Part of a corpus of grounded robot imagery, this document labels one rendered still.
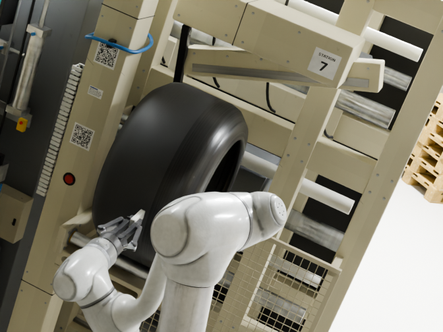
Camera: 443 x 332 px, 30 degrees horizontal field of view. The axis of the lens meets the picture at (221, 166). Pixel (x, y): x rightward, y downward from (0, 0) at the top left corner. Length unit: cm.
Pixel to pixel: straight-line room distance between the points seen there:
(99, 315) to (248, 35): 108
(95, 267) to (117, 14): 85
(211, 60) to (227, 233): 136
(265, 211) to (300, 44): 106
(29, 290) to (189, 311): 140
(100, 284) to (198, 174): 49
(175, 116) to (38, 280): 85
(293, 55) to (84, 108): 70
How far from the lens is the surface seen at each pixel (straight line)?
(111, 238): 228
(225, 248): 167
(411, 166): 765
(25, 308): 308
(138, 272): 271
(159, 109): 252
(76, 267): 214
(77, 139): 276
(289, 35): 271
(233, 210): 168
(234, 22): 276
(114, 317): 215
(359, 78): 282
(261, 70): 289
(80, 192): 280
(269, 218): 174
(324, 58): 269
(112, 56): 264
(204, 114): 253
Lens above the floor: 225
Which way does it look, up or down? 21 degrees down
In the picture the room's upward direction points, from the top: 21 degrees clockwise
